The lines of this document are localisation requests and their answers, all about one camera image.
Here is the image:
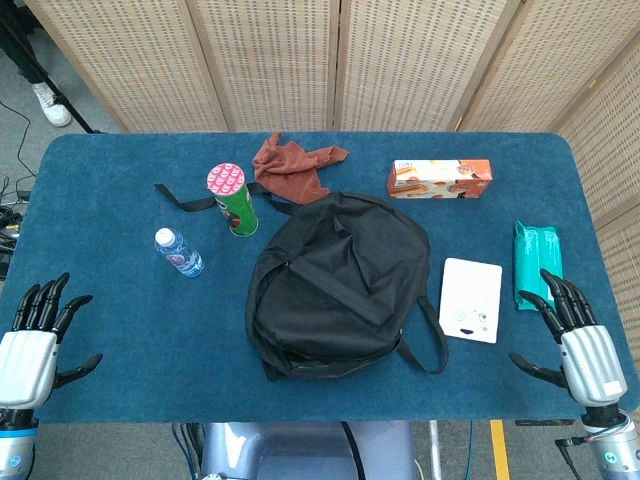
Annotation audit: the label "teal wet wipes pack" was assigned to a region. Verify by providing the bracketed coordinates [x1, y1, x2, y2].
[513, 219, 565, 314]

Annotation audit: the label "black fabric backpack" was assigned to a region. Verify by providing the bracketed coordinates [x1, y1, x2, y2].
[153, 183, 450, 382]

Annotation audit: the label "black tripod leg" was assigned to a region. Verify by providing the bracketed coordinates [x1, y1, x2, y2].
[0, 14, 101, 134]

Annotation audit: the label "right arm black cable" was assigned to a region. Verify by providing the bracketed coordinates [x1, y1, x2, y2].
[554, 433, 601, 480]

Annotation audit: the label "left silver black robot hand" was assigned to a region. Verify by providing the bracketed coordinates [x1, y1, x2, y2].
[0, 272, 104, 411]

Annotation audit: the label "brown crumpled cloth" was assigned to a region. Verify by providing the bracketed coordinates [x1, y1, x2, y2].
[252, 132, 350, 205]

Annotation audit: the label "small clear water bottle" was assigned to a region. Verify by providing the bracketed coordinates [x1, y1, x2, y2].
[153, 227, 205, 279]

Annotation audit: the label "blue-grey robot torso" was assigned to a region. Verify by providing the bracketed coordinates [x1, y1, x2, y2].
[199, 421, 419, 480]

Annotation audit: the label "black trouser leg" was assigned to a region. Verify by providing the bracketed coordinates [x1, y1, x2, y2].
[0, 0, 51, 86]

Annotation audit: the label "white flat card package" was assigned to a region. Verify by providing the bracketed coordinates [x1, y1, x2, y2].
[438, 257, 503, 345]

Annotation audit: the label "green Pringles chips can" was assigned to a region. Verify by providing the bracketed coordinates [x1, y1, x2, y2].
[206, 161, 260, 238]

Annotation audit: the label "black floor cables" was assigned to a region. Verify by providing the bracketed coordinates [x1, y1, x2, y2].
[0, 99, 39, 281]

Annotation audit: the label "orange snack box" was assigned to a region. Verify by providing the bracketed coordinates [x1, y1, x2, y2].
[387, 158, 494, 200]

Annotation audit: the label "white sneaker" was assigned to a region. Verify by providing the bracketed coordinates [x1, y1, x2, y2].
[31, 82, 73, 128]

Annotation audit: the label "blue carpet table cover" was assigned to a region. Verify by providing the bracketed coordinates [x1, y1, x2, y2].
[0, 131, 632, 426]

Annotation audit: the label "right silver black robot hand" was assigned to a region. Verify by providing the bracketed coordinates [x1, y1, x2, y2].
[508, 268, 629, 409]

